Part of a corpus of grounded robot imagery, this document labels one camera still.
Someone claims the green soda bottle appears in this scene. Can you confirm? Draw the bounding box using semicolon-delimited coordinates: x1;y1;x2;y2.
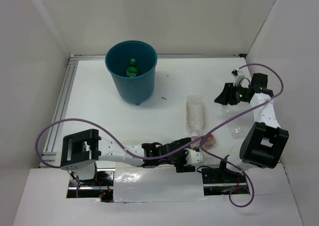
126;58;138;78

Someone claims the clear bottle front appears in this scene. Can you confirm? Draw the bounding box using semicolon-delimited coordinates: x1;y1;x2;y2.
198;152;220;167

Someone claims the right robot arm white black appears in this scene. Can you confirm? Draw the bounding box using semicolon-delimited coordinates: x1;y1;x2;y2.
214;70;289;171

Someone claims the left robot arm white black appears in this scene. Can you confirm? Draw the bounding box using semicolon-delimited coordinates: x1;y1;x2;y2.
60;129;203;186

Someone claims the teal plastic bin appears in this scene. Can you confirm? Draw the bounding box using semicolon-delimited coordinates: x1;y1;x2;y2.
105;40;158;105

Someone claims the red cap red label bottle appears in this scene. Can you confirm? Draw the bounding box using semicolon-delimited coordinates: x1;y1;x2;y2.
202;134;216;150

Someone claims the clear bottle white cap right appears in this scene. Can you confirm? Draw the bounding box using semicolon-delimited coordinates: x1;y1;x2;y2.
221;105;246;139

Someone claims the large clear square bottle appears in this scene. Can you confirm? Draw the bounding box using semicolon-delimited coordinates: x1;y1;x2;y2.
186;95;204;137

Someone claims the silver tape sheet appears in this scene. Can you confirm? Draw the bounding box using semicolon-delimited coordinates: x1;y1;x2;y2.
113;167;205;203

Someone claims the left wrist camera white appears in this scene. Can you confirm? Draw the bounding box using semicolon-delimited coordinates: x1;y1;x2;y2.
186;148;204;165

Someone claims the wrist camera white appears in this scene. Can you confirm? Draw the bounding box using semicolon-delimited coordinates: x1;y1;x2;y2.
186;148;204;165
231;68;245;87

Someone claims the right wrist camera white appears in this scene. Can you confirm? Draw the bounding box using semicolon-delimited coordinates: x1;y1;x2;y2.
231;68;245;87

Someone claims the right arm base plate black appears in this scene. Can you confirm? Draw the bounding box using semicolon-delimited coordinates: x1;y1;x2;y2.
196;166;249;196

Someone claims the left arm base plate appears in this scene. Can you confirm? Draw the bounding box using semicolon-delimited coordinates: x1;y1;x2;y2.
66;168;115;203

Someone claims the aluminium frame rail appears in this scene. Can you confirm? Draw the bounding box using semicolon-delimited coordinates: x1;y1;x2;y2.
43;54;246;164

